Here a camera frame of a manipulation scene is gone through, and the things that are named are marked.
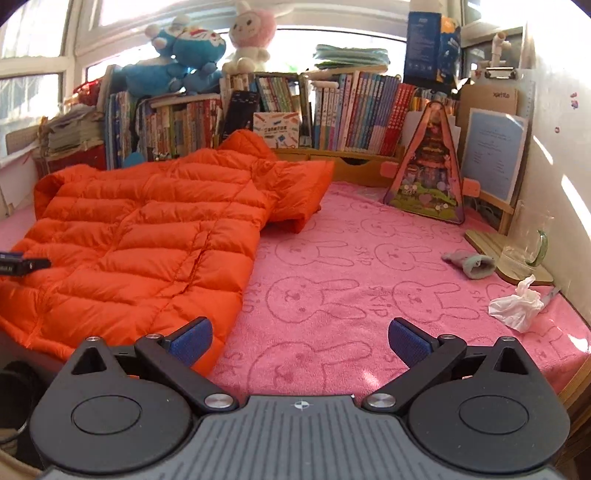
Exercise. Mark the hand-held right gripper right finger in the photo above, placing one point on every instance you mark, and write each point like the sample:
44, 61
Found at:
406, 342

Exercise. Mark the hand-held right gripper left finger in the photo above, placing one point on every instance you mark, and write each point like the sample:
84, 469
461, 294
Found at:
191, 340

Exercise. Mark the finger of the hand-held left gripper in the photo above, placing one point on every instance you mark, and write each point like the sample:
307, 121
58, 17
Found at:
34, 263

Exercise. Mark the orange down jacket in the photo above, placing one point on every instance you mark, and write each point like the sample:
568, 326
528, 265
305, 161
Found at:
138, 240

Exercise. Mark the grey sock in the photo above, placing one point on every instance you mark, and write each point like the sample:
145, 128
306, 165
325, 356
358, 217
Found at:
471, 265

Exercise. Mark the pink rabbit-print blanket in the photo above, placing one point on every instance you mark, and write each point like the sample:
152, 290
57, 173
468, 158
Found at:
346, 258

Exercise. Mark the red plastic crate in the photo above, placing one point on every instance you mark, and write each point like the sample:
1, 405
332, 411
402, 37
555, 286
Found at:
74, 161

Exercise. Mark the crumpled white tissue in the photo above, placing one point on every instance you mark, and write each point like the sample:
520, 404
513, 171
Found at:
515, 307

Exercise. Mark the wooden stand base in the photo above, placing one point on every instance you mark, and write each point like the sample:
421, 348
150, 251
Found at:
489, 244

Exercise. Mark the stack of magazines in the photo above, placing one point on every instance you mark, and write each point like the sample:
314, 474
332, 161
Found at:
74, 131

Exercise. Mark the pink triangular toy house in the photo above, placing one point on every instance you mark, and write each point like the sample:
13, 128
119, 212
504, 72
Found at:
427, 175

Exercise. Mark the red plastic basket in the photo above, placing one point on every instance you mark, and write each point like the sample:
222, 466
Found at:
87, 94

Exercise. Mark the wooden desktop organizer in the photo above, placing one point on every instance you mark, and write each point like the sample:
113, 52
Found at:
360, 168

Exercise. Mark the wooden drawer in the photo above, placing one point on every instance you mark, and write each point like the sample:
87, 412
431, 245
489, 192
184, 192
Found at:
346, 171

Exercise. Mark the grey flat board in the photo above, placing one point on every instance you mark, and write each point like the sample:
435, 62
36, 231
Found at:
108, 81

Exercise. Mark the light blue paper sheet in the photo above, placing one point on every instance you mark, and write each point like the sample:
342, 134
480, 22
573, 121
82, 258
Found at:
494, 154

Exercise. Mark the blue plush toy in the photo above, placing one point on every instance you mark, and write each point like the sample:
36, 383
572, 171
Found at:
198, 50
138, 74

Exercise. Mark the thick beige-paged book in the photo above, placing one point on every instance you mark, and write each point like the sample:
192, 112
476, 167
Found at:
184, 100

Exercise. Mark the white box with pencil print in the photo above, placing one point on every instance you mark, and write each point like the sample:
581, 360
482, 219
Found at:
277, 130

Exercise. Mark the black smartphone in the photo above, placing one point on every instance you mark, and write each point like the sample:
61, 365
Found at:
238, 115

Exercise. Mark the row of pastel-spine books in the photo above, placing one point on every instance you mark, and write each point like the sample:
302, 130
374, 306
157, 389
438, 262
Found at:
369, 110

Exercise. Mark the brown clipboard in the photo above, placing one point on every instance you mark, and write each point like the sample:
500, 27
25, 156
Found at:
489, 99

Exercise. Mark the row of small green-spine books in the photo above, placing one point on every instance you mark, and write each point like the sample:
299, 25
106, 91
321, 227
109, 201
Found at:
272, 92

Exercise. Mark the white paper roll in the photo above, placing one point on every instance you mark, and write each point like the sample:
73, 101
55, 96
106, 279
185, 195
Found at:
323, 84

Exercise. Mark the stack of green folders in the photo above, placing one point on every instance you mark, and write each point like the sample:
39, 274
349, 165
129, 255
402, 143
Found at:
353, 55

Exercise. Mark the dark blue carton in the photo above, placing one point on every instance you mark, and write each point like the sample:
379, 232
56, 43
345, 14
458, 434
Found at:
429, 46

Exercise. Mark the pink and white rabbit plush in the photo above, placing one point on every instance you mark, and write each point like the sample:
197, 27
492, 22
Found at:
249, 37

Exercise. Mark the white plastic pipe piece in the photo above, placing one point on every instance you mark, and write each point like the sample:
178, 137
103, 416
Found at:
501, 46

